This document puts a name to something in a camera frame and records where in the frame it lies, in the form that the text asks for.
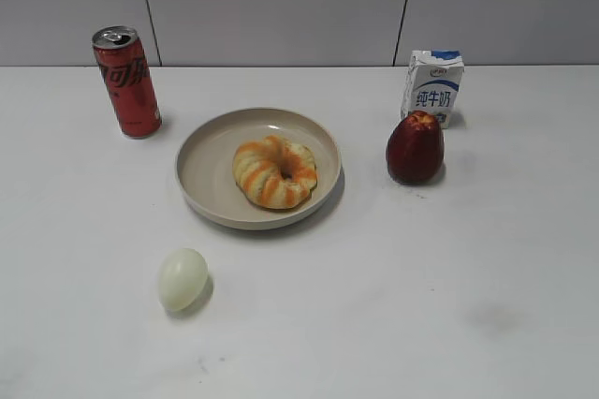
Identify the dark red apple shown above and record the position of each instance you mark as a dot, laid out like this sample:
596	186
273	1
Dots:
415	149

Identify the ring-shaped striped croissant bread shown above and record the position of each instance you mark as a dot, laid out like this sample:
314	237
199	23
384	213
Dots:
274	172

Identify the red cola can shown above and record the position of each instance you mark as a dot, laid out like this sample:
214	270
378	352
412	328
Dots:
124	69

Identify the pale white egg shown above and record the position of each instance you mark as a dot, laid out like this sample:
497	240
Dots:
181	278

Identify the beige round plate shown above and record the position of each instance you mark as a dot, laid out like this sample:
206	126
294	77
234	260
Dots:
204	167

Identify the white blue milk carton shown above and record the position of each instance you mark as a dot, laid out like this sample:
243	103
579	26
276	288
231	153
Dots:
432	84

